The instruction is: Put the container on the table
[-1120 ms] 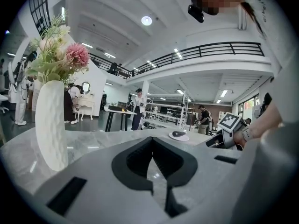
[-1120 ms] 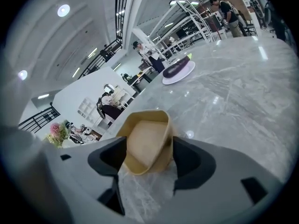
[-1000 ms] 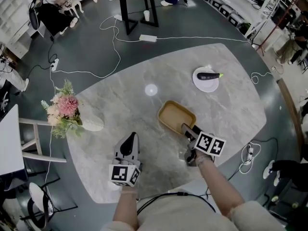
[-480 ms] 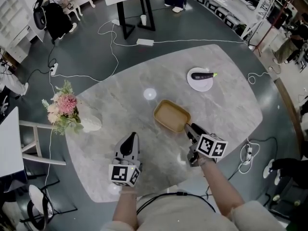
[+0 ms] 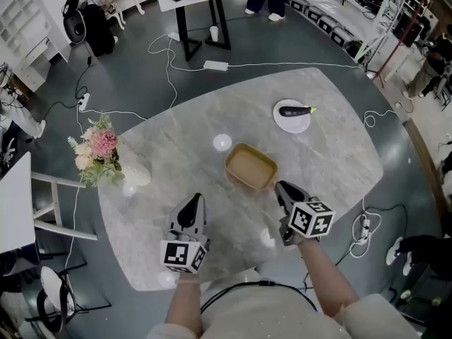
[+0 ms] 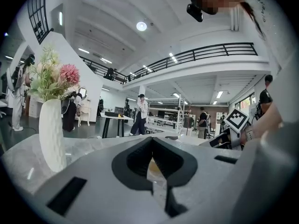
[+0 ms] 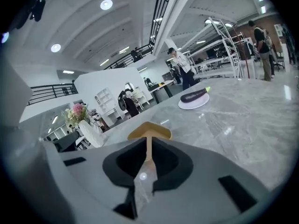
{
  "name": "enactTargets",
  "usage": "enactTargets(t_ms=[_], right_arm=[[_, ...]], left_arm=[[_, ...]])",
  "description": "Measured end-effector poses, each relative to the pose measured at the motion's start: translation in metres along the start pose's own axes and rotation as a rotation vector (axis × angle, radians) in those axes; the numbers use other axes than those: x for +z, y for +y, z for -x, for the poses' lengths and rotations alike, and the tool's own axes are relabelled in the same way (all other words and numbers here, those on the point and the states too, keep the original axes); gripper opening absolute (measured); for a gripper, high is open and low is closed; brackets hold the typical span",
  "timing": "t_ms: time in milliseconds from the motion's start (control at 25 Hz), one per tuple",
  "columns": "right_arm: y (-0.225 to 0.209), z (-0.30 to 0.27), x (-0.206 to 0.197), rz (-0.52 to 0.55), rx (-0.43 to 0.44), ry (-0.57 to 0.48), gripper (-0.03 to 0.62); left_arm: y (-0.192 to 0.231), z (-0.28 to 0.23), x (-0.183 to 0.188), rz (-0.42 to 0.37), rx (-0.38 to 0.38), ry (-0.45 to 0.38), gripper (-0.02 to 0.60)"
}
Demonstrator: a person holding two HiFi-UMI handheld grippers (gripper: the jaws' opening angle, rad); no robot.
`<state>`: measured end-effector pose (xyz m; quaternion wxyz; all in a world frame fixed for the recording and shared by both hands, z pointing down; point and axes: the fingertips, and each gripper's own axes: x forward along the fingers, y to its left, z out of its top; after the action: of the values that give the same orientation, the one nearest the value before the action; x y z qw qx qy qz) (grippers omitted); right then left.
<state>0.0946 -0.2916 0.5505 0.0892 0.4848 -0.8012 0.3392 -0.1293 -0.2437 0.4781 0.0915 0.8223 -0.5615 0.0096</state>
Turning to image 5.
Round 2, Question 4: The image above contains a white bookshelf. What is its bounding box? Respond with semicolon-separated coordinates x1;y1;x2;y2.
0;0;74;94

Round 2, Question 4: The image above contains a white round plate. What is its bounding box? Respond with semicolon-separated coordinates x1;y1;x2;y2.
272;99;313;135

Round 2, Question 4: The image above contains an ornate white stool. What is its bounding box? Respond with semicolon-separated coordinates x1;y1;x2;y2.
105;1;128;31

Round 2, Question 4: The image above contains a yellow plastic tray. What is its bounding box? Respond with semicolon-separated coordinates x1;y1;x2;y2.
224;142;279;192

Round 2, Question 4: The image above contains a dark purple eggplant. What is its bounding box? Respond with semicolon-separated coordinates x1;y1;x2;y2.
279;105;318;117

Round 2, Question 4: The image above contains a round seat metal chair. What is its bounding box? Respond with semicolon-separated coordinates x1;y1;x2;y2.
25;266;113;335

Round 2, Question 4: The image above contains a person's right forearm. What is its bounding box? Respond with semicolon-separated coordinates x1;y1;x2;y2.
298;240;361;320

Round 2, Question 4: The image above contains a person's left forearm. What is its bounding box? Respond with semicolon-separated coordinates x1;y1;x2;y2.
165;279;205;332

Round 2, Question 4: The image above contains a grey marble table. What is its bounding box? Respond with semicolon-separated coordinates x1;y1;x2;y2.
97;67;385;292

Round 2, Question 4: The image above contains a white floor cable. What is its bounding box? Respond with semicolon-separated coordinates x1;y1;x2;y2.
348;109;400;260

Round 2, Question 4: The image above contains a person's left hand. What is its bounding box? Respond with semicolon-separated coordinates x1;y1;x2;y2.
167;230;201;243

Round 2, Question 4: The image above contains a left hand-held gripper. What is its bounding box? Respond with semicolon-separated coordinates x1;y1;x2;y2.
160;193;212;275

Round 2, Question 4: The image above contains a white metal shelving rack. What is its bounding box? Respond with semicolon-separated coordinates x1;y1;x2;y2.
285;0;418;67

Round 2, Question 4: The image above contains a person's beige clothing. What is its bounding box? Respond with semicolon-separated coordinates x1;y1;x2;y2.
146;267;421;339

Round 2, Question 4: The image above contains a white ribbed vase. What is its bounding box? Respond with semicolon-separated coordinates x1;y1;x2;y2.
115;138;153;191

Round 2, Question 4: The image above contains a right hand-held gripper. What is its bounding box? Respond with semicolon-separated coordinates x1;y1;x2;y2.
274;180;337;248

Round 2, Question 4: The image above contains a pink flower bouquet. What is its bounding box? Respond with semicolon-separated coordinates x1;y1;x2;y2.
67;113;126;189

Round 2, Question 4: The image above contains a red coat stand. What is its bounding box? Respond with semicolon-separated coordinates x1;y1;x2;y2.
371;5;431;92

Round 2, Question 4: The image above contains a long white power adapter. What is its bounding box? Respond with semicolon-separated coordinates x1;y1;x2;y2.
203;60;230;72

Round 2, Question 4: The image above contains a black body cable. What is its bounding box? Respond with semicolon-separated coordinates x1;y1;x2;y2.
199;266;319;316

